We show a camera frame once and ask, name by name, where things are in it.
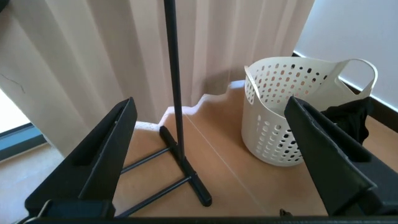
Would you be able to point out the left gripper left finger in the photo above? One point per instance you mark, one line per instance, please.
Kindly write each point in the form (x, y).
(56, 189)

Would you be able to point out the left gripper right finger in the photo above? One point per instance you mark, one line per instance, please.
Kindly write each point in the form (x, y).
(342, 183)

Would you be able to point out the window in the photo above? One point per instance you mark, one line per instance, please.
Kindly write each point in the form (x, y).
(18, 140)

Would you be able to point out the black garment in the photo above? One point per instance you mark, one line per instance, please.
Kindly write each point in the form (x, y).
(351, 121)

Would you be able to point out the beige curtain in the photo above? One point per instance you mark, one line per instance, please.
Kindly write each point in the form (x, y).
(93, 46)

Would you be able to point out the black clothes rack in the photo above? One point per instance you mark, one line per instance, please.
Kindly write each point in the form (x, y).
(174, 62)

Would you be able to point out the white laundry basket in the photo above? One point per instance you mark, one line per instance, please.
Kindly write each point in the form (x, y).
(326, 93)

